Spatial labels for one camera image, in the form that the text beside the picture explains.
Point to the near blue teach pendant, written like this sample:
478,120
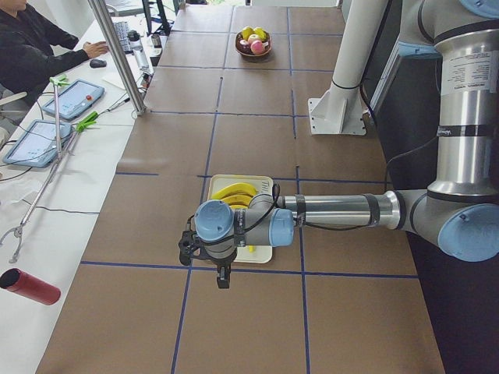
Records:
37,147

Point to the pink red apple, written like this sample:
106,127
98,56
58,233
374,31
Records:
258,47

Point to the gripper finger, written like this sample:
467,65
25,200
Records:
226,276
221,277

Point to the blue teach pendant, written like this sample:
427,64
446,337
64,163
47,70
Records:
37,147
77,97

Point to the far blue teach pendant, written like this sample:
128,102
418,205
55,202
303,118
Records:
77,97

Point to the yellow green apple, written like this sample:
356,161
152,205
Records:
253,37

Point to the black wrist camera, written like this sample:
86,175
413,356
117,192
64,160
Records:
189,247

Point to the red cylindrical bottle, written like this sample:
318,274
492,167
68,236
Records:
29,286

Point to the white rectangular bear tray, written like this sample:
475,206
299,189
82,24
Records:
263,184

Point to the seated person dark clothes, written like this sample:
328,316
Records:
33,50

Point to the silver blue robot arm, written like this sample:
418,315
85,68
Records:
457,212

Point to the black keyboard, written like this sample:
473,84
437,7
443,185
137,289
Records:
121,30

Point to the aluminium frame post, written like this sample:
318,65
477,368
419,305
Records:
104,21

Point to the black computer mouse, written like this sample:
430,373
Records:
96,63

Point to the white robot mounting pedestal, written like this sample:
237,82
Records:
339,111

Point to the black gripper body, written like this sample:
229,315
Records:
221,264

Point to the grey water bottle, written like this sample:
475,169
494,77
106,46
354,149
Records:
136,46

